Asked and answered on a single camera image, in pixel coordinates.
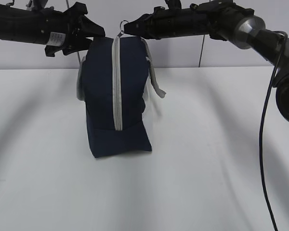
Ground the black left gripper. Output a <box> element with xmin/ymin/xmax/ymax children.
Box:
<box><xmin>33</xmin><ymin>1</ymin><xmax>105</xmax><ymax>57</ymax></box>

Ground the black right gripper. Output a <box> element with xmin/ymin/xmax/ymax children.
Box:
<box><xmin>124</xmin><ymin>0</ymin><xmax>234</xmax><ymax>40</ymax></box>

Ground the navy blue lunch bag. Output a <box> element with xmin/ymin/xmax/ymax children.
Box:
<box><xmin>76</xmin><ymin>19</ymin><xmax>167</xmax><ymax>159</ymax></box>

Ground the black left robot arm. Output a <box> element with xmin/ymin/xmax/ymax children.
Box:
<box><xmin>0</xmin><ymin>0</ymin><xmax>105</xmax><ymax>57</ymax></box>

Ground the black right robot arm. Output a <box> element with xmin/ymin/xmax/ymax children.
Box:
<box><xmin>124</xmin><ymin>0</ymin><xmax>289</xmax><ymax>122</ymax></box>

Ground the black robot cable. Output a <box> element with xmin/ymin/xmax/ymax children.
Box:
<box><xmin>259</xmin><ymin>30</ymin><xmax>289</xmax><ymax>231</ymax></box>

